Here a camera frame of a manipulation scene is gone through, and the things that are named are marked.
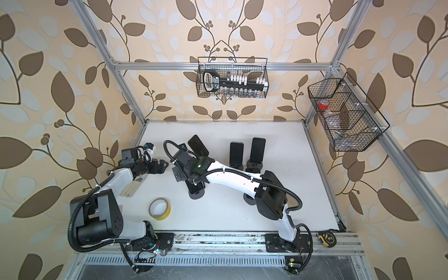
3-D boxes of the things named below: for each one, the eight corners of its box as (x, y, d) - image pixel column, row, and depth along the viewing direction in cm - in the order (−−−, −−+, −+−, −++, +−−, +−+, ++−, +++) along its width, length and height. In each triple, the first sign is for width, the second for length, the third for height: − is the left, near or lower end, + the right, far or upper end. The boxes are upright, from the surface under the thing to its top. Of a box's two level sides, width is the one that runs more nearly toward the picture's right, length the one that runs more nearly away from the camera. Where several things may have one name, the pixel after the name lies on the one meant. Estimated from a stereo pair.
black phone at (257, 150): (249, 166, 99) (252, 148, 86) (249, 156, 104) (251, 137, 91) (262, 166, 99) (266, 148, 86) (260, 156, 104) (265, 137, 91)
